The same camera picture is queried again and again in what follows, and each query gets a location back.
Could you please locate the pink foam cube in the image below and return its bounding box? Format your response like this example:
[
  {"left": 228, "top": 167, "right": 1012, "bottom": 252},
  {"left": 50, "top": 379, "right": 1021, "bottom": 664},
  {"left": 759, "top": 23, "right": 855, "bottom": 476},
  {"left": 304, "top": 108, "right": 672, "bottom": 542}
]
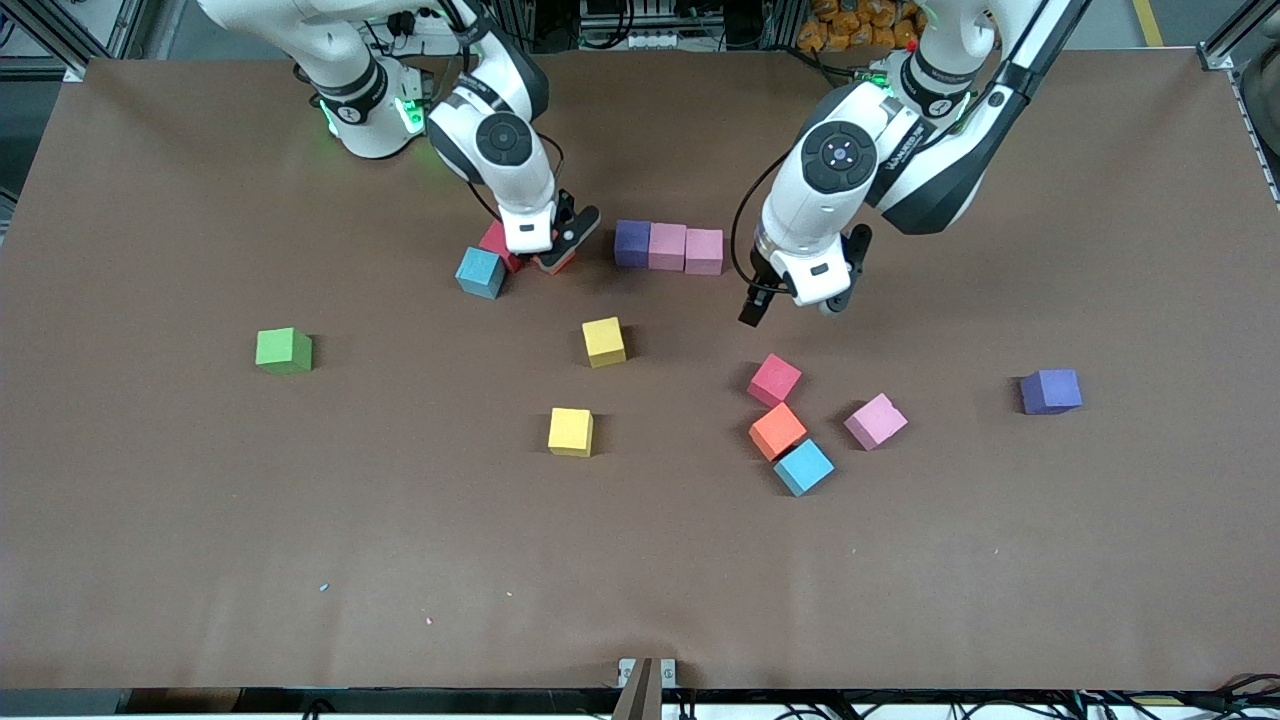
[
  {"left": 649, "top": 222, "right": 689, "bottom": 273},
  {"left": 843, "top": 392, "right": 910, "bottom": 452},
  {"left": 685, "top": 228, "right": 725, "bottom": 277}
]

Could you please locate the purple foam cube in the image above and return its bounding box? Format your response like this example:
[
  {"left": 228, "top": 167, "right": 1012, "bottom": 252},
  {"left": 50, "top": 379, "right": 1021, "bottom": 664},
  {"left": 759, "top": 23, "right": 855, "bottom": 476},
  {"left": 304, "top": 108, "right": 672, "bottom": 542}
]
[
  {"left": 613, "top": 219, "right": 653, "bottom": 269},
  {"left": 1019, "top": 368, "right": 1084, "bottom": 416}
]

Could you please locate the red foam cube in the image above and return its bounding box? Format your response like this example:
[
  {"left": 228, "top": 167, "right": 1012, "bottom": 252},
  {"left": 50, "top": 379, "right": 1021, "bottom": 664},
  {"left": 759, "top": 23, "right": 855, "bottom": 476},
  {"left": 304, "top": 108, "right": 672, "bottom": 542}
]
[
  {"left": 478, "top": 220, "right": 526, "bottom": 273},
  {"left": 746, "top": 353, "right": 804, "bottom": 408}
]

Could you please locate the yellow foam cube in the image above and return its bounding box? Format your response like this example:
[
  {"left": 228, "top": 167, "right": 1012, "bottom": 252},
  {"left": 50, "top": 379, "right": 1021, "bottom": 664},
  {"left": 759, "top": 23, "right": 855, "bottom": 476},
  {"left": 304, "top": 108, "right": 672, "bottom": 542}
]
[
  {"left": 547, "top": 407, "right": 595, "bottom": 458},
  {"left": 582, "top": 316, "right": 628, "bottom": 369}
]

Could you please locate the blue foam cube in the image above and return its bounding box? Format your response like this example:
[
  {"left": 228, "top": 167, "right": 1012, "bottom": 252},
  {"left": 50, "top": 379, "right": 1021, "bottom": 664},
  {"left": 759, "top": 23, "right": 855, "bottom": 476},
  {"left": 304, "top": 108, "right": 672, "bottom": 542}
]
[
  {"left": 455, "top": 246, "right": 508, "bottom": 301},
  {"left": 772, "top": 438, "right": 836, "bottom": 498}
]

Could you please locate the white power strip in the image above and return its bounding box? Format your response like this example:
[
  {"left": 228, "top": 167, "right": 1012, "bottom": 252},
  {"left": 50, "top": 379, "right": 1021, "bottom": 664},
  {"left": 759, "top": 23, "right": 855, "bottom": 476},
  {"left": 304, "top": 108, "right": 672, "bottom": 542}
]
[
  {"left": 385, "top": 5, "right": 463, "bottom": 36},
  {"left": 578, "top": 28, "right": 701, "bottom": 51}
]

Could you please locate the bag of orange fruits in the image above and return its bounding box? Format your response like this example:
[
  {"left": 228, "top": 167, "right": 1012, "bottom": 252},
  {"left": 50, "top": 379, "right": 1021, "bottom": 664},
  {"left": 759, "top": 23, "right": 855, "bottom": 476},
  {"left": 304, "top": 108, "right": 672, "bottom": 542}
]
[{"left": 797, "top": 0, "right": 926, "bottom": 53}]

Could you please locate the green foam cube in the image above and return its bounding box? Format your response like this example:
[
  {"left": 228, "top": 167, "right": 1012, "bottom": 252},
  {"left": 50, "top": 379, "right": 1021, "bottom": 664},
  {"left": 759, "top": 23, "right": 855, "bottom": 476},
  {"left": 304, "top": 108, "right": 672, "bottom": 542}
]
[{"left": 255, "top": 327, "right": 314, "bottom": 376}]

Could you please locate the brown paper table cover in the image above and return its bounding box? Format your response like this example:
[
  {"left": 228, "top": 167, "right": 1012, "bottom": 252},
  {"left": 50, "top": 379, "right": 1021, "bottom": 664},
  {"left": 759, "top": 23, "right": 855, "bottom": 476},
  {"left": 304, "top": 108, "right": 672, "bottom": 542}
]
[{"left": 0, "top": 50, "right": 1280, "bottom": 693}]

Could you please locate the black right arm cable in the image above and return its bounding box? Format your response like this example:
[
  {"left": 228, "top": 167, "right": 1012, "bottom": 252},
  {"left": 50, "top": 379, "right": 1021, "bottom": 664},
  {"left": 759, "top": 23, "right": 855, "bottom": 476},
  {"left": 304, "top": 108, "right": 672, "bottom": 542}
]
[{"left": 440, "top": 0, "right": 566, "bottom": 226}]

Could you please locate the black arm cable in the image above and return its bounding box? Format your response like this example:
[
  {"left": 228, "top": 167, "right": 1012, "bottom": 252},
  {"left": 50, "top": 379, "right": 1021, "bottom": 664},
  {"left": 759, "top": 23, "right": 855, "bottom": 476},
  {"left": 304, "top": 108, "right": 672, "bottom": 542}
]
[
  {"left": 440, "top": 0, "right": 566, "bottom": 226},
  {"left": 730, "top": 0, "right": 1091, "bottom": 291}
]

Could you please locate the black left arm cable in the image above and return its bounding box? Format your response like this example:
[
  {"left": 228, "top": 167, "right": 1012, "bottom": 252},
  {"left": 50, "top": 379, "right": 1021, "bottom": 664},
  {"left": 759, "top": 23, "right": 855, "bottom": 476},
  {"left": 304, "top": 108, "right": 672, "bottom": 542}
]
[{"left": 730, "top": 0, "right": 1091, "bottom": 291}]

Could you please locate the small metal table bracket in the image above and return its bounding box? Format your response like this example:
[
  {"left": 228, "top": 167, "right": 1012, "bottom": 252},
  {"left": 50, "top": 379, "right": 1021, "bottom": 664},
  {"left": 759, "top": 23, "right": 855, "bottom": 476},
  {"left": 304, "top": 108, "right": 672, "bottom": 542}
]
[{"left": 617, "top": 657, "right": 679, "bottom": 690}]

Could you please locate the brown tapered post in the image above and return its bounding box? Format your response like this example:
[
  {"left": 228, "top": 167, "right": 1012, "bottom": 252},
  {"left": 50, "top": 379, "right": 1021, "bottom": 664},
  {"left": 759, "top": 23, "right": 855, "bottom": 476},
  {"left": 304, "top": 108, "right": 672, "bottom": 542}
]
[{"left": 611, "top": 657, "right": 664, "bottom": 720}]

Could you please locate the silver aluminium frame profile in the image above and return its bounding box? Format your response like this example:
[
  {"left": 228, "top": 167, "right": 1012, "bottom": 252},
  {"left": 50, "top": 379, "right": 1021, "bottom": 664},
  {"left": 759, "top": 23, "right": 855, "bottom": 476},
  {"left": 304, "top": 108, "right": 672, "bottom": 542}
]
[
  {"left": 0, "top": 0, "right": 151, "bottom": 83},
  {"left": 1198, "top": 0, "right": 1280, "bottom": 211}
]

